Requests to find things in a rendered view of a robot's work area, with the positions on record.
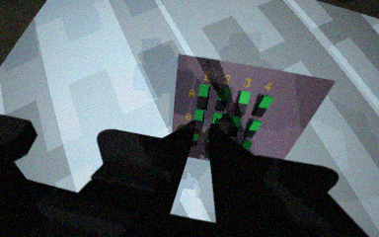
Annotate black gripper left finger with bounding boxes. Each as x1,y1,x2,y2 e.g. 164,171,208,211
97,120,196,214

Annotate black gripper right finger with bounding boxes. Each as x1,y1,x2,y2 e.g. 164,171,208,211
208,124,339,225

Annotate mauve switch panel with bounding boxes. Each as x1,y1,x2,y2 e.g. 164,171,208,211
172,54,336,161

